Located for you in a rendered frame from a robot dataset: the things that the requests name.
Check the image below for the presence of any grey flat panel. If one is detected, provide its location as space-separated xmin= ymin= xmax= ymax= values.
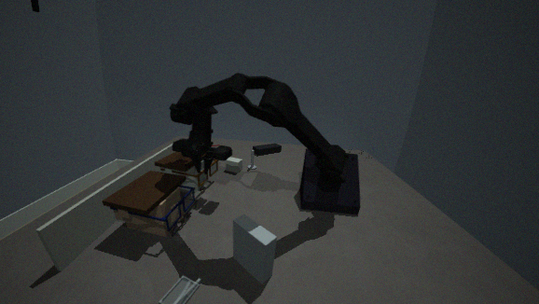
xmin=36 ymin=145 xmax=176 ymax=271

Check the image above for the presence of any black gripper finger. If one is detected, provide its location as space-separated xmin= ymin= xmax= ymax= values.
xmin=191 ymin=155 xmax=201 ymax=173
xmin=202 ymin=156 xmax=214 ymax=174

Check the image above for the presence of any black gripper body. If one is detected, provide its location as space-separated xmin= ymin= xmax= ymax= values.
xmin=172 ymin=128 xmax=232 ymax=160

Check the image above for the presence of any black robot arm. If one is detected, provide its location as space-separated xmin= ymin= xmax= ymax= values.
xmin=170 ymin=74 xmax=350 ymax=184

